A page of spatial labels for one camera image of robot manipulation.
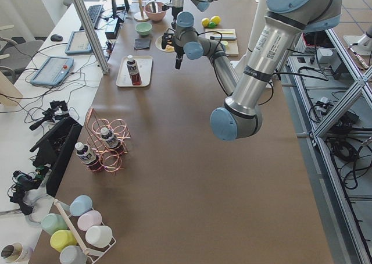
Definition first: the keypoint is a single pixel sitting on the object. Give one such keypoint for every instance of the blue cup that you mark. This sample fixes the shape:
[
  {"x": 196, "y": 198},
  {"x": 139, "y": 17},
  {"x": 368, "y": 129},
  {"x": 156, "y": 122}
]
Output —
[{"x": 80, "y": 205}]

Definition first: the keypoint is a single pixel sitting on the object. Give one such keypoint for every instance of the pink cup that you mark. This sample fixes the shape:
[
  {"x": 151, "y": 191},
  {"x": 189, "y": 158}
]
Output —
[{"x": 89, "y": 219}]

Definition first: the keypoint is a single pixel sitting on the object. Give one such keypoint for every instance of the dark drink bottle on tray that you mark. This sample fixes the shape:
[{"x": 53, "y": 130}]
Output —
[{"x": 133, "y": 71}]

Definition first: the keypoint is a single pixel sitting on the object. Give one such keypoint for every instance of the yellow lemon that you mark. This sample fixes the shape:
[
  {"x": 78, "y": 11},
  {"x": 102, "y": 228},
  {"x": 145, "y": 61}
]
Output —
[
  {"x": 216, "y": 20},
  {"x": 205, "y": 22}
]

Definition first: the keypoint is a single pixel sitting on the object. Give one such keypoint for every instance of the wooden glass stand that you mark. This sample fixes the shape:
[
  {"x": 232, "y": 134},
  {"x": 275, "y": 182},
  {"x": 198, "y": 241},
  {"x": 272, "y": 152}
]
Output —
[{"x": 141, "y": 15}]

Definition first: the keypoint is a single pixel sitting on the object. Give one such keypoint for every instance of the blue teach pendant near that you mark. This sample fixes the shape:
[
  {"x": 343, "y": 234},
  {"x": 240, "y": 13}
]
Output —
[{"x": 53, "y": 71}]

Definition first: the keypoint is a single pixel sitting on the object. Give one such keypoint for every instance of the blue teach pendant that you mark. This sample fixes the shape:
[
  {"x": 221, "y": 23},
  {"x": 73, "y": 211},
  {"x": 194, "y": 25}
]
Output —
[
  {"x": 53, "y": 71},
  {"x": 78, "y": 44}
]

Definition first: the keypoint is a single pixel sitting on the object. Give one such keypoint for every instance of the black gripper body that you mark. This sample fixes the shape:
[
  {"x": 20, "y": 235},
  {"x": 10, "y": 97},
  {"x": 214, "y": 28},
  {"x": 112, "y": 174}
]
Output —
[
  {"x": 178, "y": 53},
  {"x": 175, "y": 13}
]

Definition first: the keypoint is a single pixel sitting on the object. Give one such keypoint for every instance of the yellow lemon lower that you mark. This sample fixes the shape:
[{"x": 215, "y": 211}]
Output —
[{"x": 216, "y": 20}]

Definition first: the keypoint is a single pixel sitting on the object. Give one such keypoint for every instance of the white cup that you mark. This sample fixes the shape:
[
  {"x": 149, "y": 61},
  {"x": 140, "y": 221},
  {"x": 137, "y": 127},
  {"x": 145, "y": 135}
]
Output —
[{"x": 99, "y": 236}]

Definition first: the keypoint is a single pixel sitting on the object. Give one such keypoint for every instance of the grey folded cloth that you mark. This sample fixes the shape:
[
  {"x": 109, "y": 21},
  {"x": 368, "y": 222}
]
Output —
[{"x": 142, "y": 43}]

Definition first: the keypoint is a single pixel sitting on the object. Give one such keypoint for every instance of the black computer mouse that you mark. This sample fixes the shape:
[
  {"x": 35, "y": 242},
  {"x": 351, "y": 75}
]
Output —
[{"x": 56, "y": 38}]

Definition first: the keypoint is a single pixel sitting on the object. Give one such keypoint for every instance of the grey cup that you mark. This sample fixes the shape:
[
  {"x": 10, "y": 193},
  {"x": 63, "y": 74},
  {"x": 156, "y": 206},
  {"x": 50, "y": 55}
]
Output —
[{"x": 72, "y": 254}]

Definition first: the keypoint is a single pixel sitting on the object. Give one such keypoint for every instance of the cream rabbit tray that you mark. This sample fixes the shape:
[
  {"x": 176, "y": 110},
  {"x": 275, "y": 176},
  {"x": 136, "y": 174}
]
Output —
[{"x": 144, "y": 64}]

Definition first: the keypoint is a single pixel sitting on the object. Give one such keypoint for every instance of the blue teach pendant far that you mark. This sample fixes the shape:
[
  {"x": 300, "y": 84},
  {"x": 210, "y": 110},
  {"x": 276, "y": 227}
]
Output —
[{"x": 78, "y": 44}]

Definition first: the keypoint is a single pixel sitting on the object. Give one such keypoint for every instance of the yellow lemon upper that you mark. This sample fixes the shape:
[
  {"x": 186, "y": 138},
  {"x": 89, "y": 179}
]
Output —
[{"x": 205, "y": 22}]

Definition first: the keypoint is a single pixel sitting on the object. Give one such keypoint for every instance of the copper wire bottle rack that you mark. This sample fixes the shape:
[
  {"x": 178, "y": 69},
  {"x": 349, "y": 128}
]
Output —
[{"x": 111, "y": 162}]

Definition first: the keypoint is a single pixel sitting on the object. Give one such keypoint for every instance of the green cup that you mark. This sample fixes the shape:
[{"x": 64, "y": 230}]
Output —
[{"x": 52, "y": 223}]

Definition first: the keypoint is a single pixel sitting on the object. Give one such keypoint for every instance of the pink bowl with ice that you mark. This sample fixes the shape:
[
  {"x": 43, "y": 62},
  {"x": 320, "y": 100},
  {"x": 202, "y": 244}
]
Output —
[{"x": 154, "y": 10}]

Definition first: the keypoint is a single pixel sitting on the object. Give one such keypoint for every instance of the green lime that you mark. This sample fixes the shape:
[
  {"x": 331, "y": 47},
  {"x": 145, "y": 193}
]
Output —
[{"x": 212, "y": 25}]

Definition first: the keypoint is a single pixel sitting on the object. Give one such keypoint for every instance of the steel cylinder grinder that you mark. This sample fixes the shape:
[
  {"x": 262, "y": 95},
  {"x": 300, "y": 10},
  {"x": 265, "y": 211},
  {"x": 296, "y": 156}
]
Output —
[{"x": 222, "y": 37}]

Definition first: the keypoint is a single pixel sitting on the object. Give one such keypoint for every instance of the green bowl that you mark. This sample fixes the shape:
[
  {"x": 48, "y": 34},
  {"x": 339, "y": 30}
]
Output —
[{"x": 143, "y": 28}]

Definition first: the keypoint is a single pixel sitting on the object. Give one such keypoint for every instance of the white cup rack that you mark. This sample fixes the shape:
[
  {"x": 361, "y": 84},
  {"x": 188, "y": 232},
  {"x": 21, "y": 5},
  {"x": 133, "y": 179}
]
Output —
[{"x": 94, "y": 254}]

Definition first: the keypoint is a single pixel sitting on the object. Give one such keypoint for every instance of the black keyboard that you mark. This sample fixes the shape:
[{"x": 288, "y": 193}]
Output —
[{"x": 94, "y": 12}]

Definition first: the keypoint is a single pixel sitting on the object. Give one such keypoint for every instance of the wooden cutting board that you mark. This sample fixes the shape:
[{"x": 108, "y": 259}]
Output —
[{"x": 232, "y": 48}]

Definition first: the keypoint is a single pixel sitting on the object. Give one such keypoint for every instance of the glazed twisted donut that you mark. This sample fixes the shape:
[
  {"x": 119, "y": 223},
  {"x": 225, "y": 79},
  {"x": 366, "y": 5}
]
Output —
[{"x": 170, "y": 48}]

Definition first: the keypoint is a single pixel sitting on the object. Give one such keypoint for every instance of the bottle in rack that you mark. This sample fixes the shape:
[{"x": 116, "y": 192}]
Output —
[
  {"x": 111, "y": 141},
  {"x": 88, "y": 157}
]

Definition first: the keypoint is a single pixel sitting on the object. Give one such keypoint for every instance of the white round plate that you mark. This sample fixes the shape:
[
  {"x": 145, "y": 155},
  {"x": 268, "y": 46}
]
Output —
[{"x": 158, "y": 44}]

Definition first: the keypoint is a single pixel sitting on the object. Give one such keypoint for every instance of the yellow plastic knife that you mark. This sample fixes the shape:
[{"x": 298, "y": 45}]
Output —
[{"x": 220, "y": 31}]

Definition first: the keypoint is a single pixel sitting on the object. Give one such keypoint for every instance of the yellow cup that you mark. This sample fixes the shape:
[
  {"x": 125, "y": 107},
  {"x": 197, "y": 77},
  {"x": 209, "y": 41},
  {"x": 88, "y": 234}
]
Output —
[{"x": 62, "y": 239}]

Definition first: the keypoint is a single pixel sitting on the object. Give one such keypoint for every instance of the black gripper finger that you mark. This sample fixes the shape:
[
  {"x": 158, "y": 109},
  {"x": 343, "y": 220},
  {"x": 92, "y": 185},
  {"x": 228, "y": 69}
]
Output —
[{"x": 178, "y": 63}]

